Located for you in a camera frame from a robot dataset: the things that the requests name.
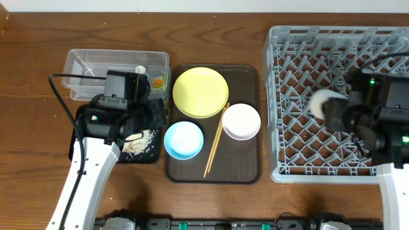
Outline pale green cup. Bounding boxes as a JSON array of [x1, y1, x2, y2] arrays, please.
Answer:
[[308, 89, 347, 120]]

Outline rice and food scraps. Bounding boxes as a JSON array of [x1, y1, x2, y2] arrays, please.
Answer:
[[122, 130, 157, 157]]

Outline green snack wrapper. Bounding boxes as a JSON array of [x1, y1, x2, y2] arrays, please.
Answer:
[[153, 75, 165, 90]]

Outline white tissue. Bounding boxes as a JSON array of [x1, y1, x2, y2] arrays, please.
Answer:
[[135, 65, 146, 74]]

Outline light blue bowl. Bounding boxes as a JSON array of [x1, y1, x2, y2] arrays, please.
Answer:
[[164, 121, 204, 160]]

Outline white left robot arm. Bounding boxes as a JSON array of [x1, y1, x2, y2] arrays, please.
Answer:
[[47, 95, 167, 229]]

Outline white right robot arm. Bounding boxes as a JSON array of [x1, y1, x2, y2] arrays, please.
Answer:
[[313, 70, 408, 229]]

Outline black waste tray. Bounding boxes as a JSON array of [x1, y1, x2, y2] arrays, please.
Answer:
[[68, 103, 163, 165]]

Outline grey dishwasher rack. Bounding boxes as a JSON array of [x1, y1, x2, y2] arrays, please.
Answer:
[[263, 26, 408, 184]]

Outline clear plastic bin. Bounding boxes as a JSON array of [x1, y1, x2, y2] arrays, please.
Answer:
[[62, 49, 171, 101]]

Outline dark brown serving tray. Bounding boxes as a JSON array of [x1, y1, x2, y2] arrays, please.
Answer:
[[164, 65, 262, 185]]

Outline yellow plate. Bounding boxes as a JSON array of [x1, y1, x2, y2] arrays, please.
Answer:
[[173, 67, 229, 119]]

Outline wooden chopstick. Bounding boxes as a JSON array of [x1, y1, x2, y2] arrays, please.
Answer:
[[203, 102, 228, 179], [206, 102, 231, 174]]

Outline pink white bowl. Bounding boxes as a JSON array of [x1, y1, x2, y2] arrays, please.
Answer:
[[222, 103, 261, 141]]

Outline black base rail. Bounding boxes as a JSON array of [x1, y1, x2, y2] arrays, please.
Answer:
[[95, 209, 384, 230]]

